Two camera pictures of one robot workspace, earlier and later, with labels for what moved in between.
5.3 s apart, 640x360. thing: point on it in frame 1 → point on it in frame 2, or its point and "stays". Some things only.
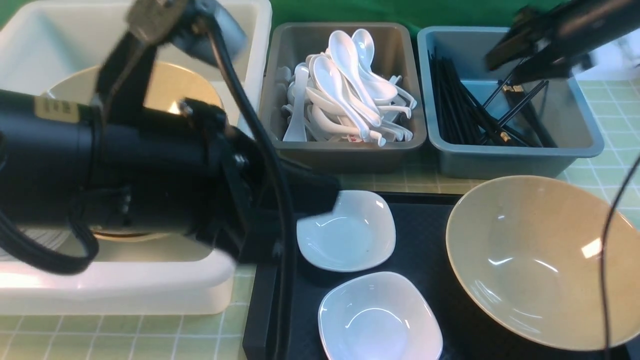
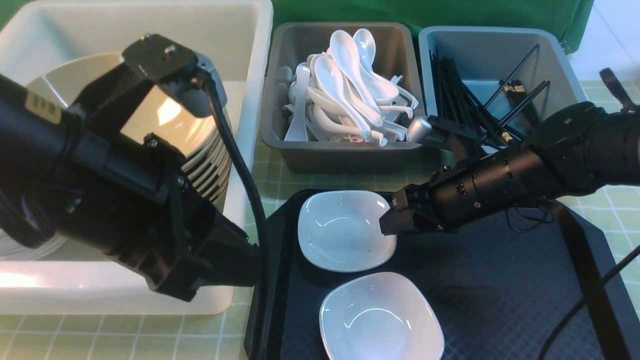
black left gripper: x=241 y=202 → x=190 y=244
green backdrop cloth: x=488 y=13 stays
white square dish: x=359 y=233 stays
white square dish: x=379 y=316 stays
